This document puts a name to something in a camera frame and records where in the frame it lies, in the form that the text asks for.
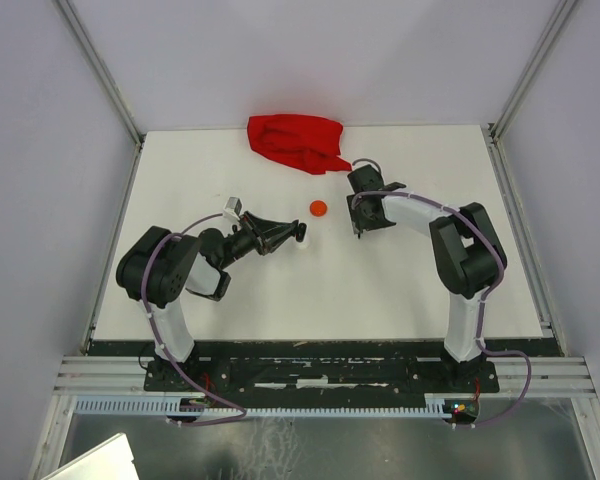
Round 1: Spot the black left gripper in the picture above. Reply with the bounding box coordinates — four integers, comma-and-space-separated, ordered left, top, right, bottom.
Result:
219, 210, 296, 269

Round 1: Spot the black round charging case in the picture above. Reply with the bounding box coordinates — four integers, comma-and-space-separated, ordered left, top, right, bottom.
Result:
295, 223, 307, 243

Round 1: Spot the orange round charging case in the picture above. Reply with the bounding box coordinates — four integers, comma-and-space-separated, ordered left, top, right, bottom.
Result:
309, 200, 328, 217

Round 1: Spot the white round charging case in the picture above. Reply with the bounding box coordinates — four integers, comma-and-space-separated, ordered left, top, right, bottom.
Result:
296, 239, 310, 250

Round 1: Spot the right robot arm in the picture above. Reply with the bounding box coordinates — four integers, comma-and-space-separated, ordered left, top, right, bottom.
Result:
347, 164, 507, 391

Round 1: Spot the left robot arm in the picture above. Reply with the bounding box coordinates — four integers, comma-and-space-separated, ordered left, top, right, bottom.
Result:
115, 212, 307, 390

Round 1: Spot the red crumpled cloth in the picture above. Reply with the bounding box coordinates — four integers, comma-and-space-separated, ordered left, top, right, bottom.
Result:
246, 114, 352, 175

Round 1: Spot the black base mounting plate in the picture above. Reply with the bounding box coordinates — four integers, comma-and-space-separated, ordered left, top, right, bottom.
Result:
144, 351, 500, 409

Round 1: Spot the metal sheet plate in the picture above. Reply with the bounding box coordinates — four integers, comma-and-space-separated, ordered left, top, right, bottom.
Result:
44, 433, 139, 480

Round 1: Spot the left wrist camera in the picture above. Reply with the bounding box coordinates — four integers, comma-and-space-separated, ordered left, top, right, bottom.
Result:
223, 197, 243, 222

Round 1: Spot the right aluminium corner post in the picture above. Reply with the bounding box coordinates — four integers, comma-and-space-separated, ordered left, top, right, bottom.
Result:
488, 0, 581, 143

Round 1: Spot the aluminium corner post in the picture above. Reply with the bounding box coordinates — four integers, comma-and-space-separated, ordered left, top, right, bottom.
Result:
488, 0, 581, 143
52, 0, 145, 145

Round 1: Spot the aluminium frame rail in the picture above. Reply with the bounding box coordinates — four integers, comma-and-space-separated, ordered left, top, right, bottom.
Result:
53, 356, 595, 398

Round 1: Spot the white cable duct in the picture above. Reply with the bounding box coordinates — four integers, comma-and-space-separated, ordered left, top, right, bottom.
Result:
73, 392, 454, 416

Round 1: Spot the left aluminium corner post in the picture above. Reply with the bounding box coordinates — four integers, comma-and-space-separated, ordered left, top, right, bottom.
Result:
52, 0, 145, 145

